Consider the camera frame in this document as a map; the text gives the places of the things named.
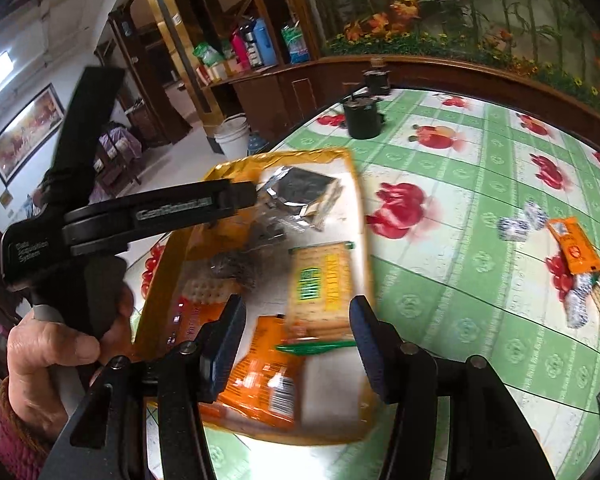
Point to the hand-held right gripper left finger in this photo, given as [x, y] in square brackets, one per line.
[227, 350]

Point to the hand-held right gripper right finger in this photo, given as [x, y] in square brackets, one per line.
[372, 355]

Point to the wooden cabinet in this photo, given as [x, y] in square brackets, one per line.
[280, 95]

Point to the yellow taped foam box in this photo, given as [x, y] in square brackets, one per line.
[305, 157]

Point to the silver foil biscuit packet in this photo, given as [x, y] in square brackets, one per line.
[300, 192]

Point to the framed wall picture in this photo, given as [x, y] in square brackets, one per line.
[25, 130]

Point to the blue white wrapped candy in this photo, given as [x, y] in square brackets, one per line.
[511, 229]
[536, 212]

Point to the silver wrapped candy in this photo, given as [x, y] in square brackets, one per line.
[577, 300]

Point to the green-edged cracker packet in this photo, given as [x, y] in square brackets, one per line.
[320, 285]

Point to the green printed bag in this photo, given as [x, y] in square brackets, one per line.
[295, 42]

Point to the person's left hand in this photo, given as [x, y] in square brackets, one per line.
[40, 355]

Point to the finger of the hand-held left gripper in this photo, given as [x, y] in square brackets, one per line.
[237, 197]

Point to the large orange snack packet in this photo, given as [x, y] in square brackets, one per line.
[260, 385]

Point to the white plastic bucket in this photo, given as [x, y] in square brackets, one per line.
[232, 135]

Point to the green white bag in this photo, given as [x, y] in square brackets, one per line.
[207, 55]

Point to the black thermos flask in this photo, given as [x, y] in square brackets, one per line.
[252, 45]

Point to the large black cup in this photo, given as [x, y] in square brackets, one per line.
[362, 117]

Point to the clear printed snack packet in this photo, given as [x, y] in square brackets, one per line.
[225, 267]

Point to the orange-edged cracker packet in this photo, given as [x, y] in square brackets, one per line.
[200, 292]

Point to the person's left forearm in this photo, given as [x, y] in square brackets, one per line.
[15, 435]

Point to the blue thermos flask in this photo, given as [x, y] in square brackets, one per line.
[266, 40]

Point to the small orange snack packet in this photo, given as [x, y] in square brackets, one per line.
[575, 245]

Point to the wooden chair with purple cloth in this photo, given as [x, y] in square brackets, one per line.
[117, 152]

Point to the small black cup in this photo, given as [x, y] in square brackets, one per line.
[377, 80]

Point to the pink bottle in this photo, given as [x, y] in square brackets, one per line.
[240, 47]

